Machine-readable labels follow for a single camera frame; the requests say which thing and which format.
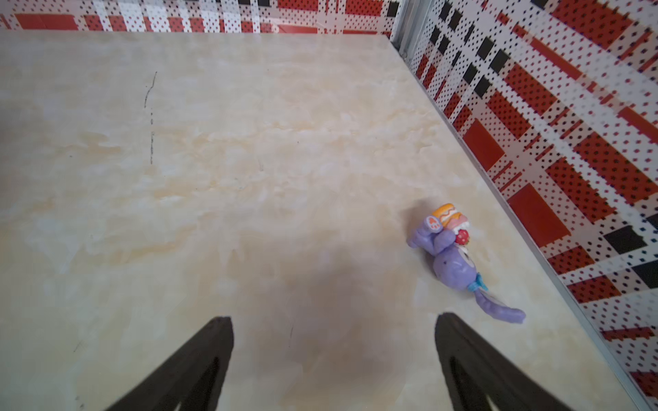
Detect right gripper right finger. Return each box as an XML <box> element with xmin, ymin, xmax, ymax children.
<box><xmin>435</xmin><ymin>313</ymin><xmax>570</xmax><ymax>410</ymax></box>

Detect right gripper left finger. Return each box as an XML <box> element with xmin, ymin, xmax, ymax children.
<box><xmin>110</xmin><ymin>317</ymin><xmax>234</xmax><ymax>410</ymax></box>

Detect purple toy figure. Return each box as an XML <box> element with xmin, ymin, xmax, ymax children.
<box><xmin>407</xmin><ymin>203</ymin><xmax>526</xmax><ymax>324</ymax></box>

